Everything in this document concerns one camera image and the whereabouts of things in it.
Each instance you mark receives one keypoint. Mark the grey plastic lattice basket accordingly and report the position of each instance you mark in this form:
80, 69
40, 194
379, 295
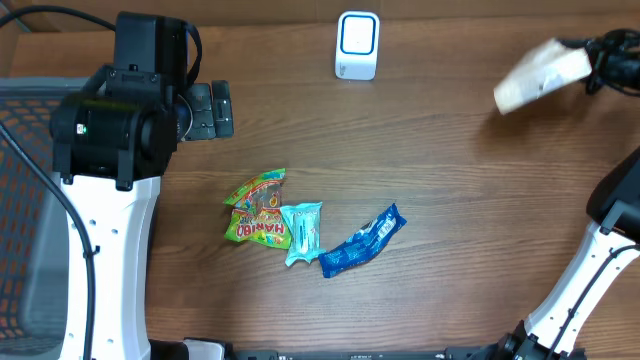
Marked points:
43, 270

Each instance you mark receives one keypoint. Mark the beige dried mushroom bag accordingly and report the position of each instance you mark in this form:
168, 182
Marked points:
544, 69

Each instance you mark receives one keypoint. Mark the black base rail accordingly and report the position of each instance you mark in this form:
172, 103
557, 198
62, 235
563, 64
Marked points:
451, 353

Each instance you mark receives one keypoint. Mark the blue snack packet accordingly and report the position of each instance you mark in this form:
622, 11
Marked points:
364, 245

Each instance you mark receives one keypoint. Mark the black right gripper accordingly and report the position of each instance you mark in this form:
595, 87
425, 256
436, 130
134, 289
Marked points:
598, 50

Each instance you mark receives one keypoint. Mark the green Haribo gummy bag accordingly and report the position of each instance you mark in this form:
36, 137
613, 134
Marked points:
256, 214

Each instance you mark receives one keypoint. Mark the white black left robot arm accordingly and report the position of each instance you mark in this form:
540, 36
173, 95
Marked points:
112, 143

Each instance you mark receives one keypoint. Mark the white barcode scanner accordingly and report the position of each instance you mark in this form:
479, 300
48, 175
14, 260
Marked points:
357, 44

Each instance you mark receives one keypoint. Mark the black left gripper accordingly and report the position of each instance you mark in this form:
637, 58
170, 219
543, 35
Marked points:
201, 96

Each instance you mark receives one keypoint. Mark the mint green tissue packet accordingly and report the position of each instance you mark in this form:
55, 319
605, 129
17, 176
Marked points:
303, 222

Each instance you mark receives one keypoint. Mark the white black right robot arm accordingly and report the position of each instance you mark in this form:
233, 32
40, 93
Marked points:
611, 239

